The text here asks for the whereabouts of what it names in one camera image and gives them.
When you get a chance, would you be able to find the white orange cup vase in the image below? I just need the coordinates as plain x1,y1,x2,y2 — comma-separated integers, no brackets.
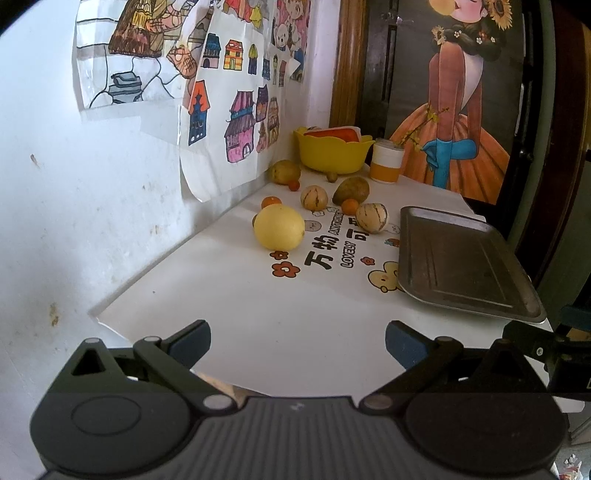
370,139,405,184

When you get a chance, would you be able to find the large yellow lemon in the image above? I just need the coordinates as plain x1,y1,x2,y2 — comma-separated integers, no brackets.
253,204,305,252

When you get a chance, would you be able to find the orange item in bowl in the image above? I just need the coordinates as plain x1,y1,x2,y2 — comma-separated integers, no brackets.
304,126,362,143

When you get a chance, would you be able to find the small orange tangerine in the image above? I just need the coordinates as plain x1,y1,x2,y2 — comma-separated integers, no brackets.
341,198,360,217
260,196,283,209

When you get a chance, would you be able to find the large cartoon drawing sheet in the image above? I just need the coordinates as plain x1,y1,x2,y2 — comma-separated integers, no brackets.
73,0,215,109

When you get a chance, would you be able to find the yellow-brown pear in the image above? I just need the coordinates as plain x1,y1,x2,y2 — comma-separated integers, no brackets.
269,160,301,185

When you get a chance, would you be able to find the pink girl cartoon drawing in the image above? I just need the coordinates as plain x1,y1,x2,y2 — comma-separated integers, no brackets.
221,0,313,85

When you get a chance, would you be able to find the orange-dress girl poster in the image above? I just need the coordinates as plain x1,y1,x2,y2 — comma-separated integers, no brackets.
391,1,514,205

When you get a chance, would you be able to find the coloured houses drawing sheet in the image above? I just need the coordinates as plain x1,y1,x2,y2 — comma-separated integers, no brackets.
178,9,288,202

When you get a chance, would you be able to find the yellow plastic bowl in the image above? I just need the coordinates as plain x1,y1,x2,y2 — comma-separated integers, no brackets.
294,127,375,175

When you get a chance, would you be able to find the metal baking tray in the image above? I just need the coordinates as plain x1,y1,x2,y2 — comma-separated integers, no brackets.
398,206,546,324

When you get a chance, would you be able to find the wooden door frame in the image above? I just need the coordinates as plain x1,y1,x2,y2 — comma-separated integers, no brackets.
329,0,369,127

